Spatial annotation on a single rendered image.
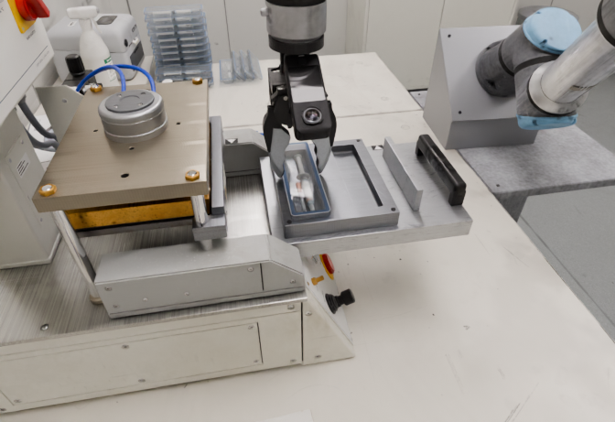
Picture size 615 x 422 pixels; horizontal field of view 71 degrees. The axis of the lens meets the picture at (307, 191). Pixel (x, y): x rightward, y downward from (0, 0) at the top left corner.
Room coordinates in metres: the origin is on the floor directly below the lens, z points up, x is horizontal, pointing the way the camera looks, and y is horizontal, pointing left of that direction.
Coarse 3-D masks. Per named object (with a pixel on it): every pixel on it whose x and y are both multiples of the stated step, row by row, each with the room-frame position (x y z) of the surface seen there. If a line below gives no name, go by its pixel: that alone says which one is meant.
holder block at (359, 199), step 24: (312, 144) 0.63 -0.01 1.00; (336, 144) 0.63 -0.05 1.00; (360, 144) 0.63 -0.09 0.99; (336, 168) 0.56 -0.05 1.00; (360, 168) 0.58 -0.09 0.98; (336, 192) 0.50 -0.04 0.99; (360, 192) 0.51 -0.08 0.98; (384, 192) 0.50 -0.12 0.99; (288, 216) 0.44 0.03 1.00; (336, 216) 0.44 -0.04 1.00; (360, 216) 0.44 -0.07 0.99; (384, 216) 0.45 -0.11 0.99
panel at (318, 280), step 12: (324, 264) 0.52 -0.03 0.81; (312, 276) 0.42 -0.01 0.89; (324, 276) 0.48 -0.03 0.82; (312, 288) 0.39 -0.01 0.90; (324, 288) 0.44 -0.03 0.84; (336, 288) 0.50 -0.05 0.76; (324, 300) 0.40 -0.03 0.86; (336, 312) 0.42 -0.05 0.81; (336, 324) 0.39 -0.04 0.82; (348, 336) 0.40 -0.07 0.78
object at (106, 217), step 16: (96, 208) 0.39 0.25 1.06; (112, 208) 0.39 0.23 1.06; (128, 208) 0.39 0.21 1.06; (144, 208) 0.39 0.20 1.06; (160, 208) 0.39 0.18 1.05; (176, 208) 0.40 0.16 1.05; (208, 208) 0.40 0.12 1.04; (80, 224) 0.38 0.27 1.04; (96, 224) 0.38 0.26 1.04; (112, 224) 0.38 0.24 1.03; (128, 224) 0.39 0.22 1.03; (144, 224) 0.39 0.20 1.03; (160, 224) 0.39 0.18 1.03; (176, 224) 0.40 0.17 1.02
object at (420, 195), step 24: (384, 144) 0.63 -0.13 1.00; (408, 144) 0.67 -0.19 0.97; (264, 168) 0.59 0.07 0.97; (384, 168) 0.59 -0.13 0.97; (408, 168) 0.54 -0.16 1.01; (432, 168) 0.59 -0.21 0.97; (264, 192) 0.53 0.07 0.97; (408, 192) 0.51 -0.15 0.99; (432, 192) 0.53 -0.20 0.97; (408, 216) 0.47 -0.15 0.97; (432, 216) 0.47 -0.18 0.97; (456, 216) 0.47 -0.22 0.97; (288, 240) 0.42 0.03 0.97; (312, 240) 0.42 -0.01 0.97; (336, 240) 0.43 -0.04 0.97; (360, 240) 0.43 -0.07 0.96; (384, 240) 0.44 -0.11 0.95; (408, 240) 0.45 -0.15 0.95
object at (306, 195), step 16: (304, 144) 0.62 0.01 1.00; (288, 160) 0.57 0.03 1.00; (304, 160) 0.57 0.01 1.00; (288, 176) 0.52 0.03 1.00; (304, 176) 0.52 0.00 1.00; (288, 192) 0.48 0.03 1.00; (304, 192) 0.48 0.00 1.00; (320, 192) 0.48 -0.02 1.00; (304, 208) 0.45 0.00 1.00; (320, 208) 0.45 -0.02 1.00
